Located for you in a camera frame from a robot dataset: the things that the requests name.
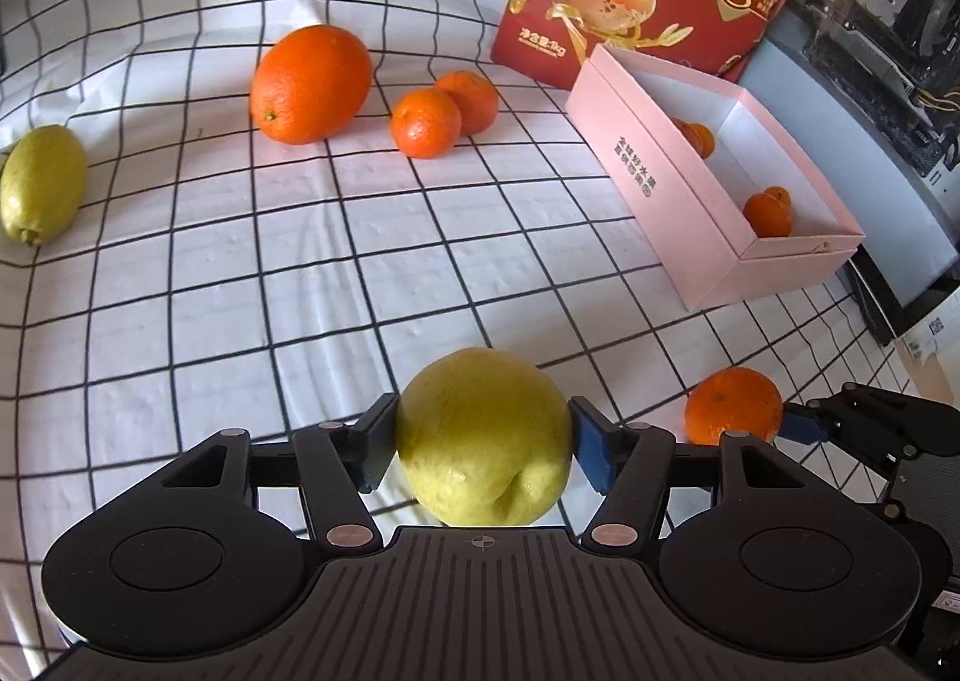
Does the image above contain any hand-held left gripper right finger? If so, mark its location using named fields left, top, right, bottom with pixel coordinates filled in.
left=568, top=396, right=807, bottom=553

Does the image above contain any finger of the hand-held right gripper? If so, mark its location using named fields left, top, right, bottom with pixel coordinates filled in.
left=778, top=385, right=960, bottom=472

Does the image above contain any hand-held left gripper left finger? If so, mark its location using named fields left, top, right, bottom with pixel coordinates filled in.
left=154, top=394, right=402, bottom=553

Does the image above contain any mandarin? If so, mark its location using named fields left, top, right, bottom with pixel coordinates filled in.
left=670, top=117, right=716, bottom=158
left=684, top=366, right=785, bottom=447
left=435, top=70, right=500, bottom=137
left=391, top=88, right=462, bottom=160

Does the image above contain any round green pear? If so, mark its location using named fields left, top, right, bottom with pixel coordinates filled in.
left=395, top=347, right=575, bottom=528

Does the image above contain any pink cardboard box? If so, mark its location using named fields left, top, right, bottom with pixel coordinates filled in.
left=564, top=45, right=866, bottom=312

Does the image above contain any large orange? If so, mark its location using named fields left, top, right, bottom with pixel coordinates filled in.
left=250, top=25, right=374, bottom=146

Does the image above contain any elongated green pear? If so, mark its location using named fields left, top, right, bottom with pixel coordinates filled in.
left=0, top=124, right=89, bottom=247

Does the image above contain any white black checked tablecloth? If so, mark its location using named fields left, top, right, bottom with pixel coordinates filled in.
left=0, top=0, right=960, bottom=681

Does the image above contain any black computer case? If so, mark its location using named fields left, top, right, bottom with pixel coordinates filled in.
left=742, top=0, right=960, bottom=348

